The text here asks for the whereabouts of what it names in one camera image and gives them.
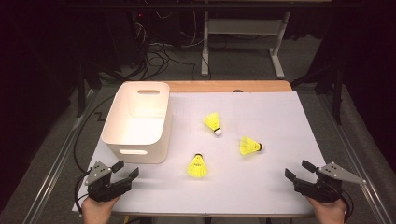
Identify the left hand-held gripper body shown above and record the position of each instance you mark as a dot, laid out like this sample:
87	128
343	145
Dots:
99	186

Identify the person's right hand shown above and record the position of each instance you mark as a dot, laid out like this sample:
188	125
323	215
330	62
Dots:
331	214

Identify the metal floor rail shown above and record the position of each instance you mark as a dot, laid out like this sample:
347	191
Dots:
57	168
371	199

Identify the white plastic bin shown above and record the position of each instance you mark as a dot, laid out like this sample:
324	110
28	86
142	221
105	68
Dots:
140	124

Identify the black metal stand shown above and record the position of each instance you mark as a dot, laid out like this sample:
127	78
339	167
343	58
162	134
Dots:
337	99
81	93

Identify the dark computer case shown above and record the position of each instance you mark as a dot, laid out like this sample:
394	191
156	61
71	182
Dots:
130	37

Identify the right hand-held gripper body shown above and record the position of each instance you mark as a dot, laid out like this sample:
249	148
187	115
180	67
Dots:
323	189

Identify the person's left hand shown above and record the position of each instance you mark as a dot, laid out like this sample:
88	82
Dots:
98	213

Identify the yellow plastic shuttlecock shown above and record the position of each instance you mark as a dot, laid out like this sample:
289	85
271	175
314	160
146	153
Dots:
212	121
247	146
197	168

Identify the white metal desk frame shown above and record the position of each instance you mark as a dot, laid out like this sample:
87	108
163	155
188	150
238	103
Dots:
243	26

